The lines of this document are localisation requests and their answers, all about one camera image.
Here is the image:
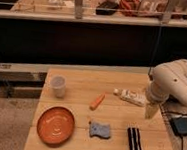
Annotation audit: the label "orange ceramic bowl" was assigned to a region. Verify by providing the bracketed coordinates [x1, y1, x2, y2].
[36, 106, 75, 146]

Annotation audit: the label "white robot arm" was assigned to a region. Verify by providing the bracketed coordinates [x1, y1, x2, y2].
[145, 59, 187, 119]

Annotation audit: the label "white tube bottle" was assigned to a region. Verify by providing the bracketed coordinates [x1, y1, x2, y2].
[113, 89, 146, 107]

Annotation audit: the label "black power box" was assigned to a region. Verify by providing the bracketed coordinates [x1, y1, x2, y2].
[170, 117, 187, 136]

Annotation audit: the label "black white striped eraser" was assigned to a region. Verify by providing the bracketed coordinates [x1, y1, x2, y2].
[127, 128, 142, 150]

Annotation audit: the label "orange carrot toy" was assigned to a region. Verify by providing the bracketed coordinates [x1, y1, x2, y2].
[90, 94, 105, 111]

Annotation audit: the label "translucent plastic cup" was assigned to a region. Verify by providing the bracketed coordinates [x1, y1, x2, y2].
[49, 76, 66, 98]

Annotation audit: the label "orange red cluttered items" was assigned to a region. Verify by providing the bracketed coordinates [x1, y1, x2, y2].
[119, 0, 141, 16]

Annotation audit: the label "black bag on bench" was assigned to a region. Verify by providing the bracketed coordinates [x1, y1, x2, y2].
[96, 0, 118, 16]

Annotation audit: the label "metal frame post right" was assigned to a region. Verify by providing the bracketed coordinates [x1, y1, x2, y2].
[160, 0, 178, 24]

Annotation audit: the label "metal frame post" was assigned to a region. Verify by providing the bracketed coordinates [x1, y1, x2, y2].
[160, 0, 178, 24]
[74, 0, 83, 19]

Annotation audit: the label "metal frame post left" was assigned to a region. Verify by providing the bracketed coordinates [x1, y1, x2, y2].
[74, 0, 83, 19]

